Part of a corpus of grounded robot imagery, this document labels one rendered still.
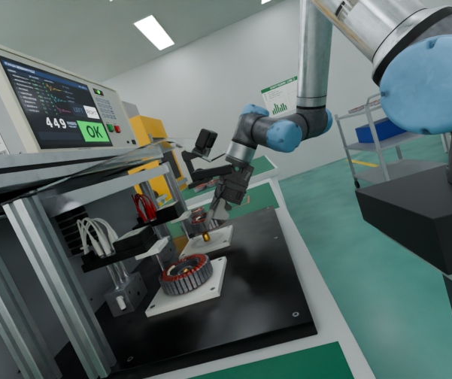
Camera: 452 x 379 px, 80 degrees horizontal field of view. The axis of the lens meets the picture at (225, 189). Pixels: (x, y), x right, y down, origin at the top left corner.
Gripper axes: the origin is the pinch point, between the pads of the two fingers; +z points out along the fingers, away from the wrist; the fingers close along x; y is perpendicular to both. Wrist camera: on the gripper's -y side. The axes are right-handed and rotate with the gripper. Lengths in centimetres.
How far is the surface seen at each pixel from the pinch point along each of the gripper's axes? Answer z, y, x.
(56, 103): -19.0, -36.8, -22.4
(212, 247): 4.2, 4.0, -7.1
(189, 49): -169, -183, 503
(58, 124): -15.4, -33.7, -24.5
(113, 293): 13.2, -11.8, -27.4
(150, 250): 1.7, -7.6, -26.5
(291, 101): -143, 51, 504
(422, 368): 29, 94, 18
